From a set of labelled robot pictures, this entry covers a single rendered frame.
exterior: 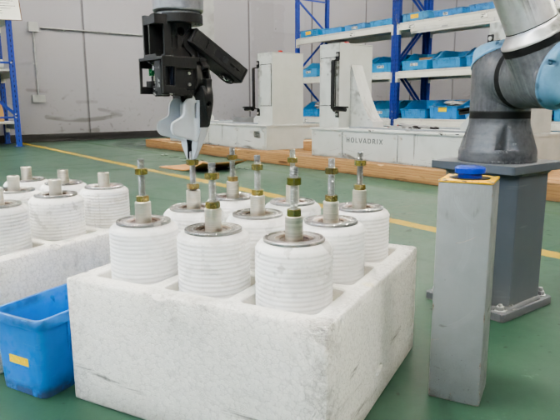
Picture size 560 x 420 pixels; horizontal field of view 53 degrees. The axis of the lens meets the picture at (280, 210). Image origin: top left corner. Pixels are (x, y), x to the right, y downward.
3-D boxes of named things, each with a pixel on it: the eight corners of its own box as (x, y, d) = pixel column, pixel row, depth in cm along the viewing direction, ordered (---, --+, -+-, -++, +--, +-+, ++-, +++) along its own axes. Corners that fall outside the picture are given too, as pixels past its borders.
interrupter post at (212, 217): (219, 234, 72) (219, 209, 71) (202, 234, 72) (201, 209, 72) (224, 231, 74) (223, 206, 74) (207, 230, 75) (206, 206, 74)
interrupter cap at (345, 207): (327, 212, 87) (327, 207, 87) (345, 204, 94) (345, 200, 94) (374, 216, 84) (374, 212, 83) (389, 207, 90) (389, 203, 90)
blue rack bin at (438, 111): (454, 117, 646) (455, 99, 642) (483, 118, 616) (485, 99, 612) (427, 118, 616) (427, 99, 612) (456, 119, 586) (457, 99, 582)
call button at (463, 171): (457, 178, 79) (457, 163, 78) (487, 180, 77) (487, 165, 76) (452, 182, 75) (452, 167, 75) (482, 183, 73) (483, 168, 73)
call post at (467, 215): (437, 375, 86) (448, 175, 81) (486, 385, 83) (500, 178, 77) (427, 396, 80) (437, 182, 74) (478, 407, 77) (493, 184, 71)
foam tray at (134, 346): (223, 310, 114) (221, 224, 111) (412, 347, 96) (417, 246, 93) (74, 397, 80) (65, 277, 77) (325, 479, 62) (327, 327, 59)
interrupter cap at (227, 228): (234, 240, 69) (234, 234, 69) (176, 237, 70) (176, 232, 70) (247, 227, 76) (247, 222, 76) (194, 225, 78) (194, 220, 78)
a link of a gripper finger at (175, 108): (153, 158, 87) (152, 97, 85) (186, 156, 91) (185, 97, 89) (163, 160, 85) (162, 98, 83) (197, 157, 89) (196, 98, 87)
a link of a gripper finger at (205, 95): (187, 127, 86) (184, 70, 85) (197, 127, 87) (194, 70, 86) (204, 127, 83) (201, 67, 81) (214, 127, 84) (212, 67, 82)
